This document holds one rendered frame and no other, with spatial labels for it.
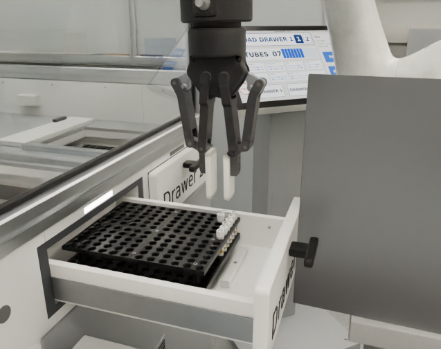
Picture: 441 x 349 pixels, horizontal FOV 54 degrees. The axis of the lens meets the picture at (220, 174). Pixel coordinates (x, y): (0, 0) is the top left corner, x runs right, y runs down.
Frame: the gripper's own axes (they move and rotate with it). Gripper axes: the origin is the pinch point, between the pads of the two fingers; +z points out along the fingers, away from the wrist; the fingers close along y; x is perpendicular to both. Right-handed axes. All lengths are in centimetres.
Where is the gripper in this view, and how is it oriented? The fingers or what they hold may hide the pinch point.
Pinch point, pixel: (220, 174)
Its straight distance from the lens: 62.1
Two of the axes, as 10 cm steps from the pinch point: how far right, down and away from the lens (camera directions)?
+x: 3.1, -3.1, 9.0
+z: 0.2, 9.5, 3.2
